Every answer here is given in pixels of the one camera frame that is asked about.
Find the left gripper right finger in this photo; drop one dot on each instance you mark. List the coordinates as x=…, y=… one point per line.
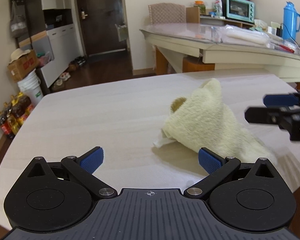
x=221, y=170

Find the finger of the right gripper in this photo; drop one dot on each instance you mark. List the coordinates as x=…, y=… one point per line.
x=278, y=116
x=280, y=100

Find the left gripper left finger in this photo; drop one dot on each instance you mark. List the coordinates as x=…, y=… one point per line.
x=82, y=169

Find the cream yellow towel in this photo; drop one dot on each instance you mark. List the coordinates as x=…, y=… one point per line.
x=204, y=120

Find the blue thermos jug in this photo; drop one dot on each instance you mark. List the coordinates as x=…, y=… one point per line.
x=291, y=22

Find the cooking oil bottles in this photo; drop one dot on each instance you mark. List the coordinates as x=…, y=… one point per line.
x=14, y=114

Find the white plastic bucket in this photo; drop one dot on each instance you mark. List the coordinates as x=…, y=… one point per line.
x=30, y=86

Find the teal toaster oven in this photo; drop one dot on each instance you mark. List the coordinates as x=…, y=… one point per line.
x=239, y=10

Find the cream dining table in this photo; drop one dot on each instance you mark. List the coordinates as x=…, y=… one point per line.
x=191, y=47

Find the cardboard box with hat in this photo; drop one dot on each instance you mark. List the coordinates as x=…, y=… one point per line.
x=23, y=65

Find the straw hat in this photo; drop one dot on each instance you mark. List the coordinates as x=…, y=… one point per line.
x=18, y=53

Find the white grey cabinet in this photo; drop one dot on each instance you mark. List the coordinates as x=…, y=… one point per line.
x=51, y=33

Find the grey hanging bag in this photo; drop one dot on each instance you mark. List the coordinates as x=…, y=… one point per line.
x=18, y=22

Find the patterned chair back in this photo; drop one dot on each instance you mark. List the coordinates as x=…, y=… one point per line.
x=161, y=13

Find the dark wooden door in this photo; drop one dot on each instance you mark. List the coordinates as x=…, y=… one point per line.
x=99, y=20

